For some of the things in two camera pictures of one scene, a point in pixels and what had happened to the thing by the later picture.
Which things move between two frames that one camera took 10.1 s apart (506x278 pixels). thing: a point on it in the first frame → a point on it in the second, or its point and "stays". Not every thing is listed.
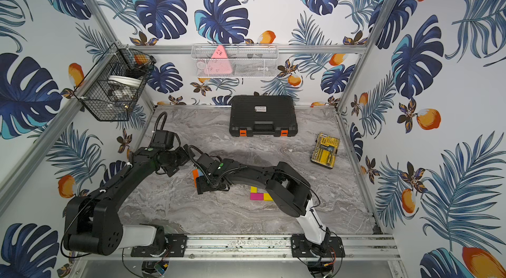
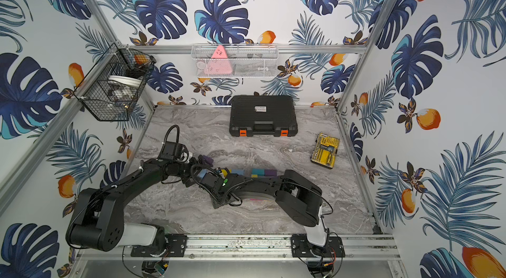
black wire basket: x=111 y=88 stays
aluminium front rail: x=375 y=247 stays
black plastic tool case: x=263 y=114 stays
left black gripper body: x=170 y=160 → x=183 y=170
